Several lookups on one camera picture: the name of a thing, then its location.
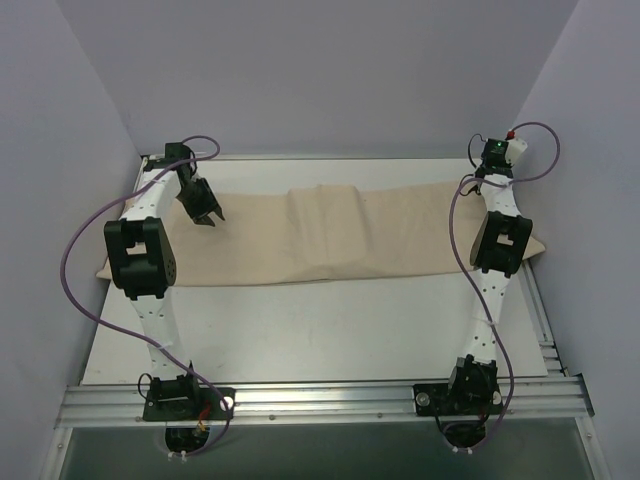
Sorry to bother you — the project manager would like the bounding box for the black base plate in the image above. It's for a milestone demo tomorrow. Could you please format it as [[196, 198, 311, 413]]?
[[142, 385, 231, 422], [412, 382, 503, 417]]

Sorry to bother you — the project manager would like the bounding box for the purple cable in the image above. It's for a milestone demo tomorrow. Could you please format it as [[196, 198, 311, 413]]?
[[59, 135, 236, 459], [449, 121, 561, 451]]

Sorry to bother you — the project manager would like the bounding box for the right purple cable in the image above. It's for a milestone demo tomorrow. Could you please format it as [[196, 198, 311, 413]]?
[[449, 121, 561, 451]]

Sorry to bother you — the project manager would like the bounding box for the aluminium rail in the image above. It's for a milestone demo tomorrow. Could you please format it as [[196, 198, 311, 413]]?
[[214, 150, 468, 162], [55, 376, 594, 428]]

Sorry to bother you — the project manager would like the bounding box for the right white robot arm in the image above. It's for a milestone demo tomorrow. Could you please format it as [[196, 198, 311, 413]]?
[[443, 131, 533, 413]]

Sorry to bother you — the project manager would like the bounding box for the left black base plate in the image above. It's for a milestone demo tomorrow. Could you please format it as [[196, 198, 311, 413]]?
[[142, 385, 231, 422]]

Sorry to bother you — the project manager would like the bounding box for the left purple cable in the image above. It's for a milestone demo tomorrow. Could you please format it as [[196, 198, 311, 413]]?
[[59, 135, 236, 459]]

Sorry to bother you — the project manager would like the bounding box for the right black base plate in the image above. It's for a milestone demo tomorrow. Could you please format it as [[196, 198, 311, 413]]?
[[412, 382, 503, 417]]

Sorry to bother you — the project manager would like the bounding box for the beige cloth kit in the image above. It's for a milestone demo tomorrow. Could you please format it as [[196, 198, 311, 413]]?
[[94, 182, 547, 289]]

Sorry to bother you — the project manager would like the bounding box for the front aluminium rail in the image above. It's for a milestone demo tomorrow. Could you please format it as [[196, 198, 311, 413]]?
[[55, 376, 594, 428]]

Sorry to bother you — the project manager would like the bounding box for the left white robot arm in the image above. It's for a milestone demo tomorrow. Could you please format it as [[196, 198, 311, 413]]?
[[104, 140, 225, 419]]

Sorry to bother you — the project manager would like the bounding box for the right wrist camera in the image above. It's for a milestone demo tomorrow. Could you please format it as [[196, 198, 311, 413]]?
[[505, 137, 528, 166]]

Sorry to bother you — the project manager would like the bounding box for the back aluminium rail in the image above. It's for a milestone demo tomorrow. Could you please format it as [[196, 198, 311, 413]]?
[[214, 150, 468, 162]]

